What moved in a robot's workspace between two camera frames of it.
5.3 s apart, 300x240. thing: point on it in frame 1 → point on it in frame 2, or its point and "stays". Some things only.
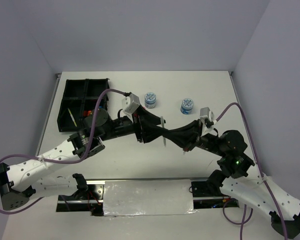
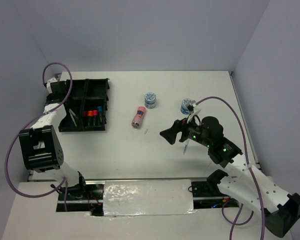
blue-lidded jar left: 150,100 stays
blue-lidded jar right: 187,106 stays
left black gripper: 145,124 → 48,98
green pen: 164,138 → 73,113
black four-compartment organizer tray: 80,98 stays
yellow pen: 72,117 stays
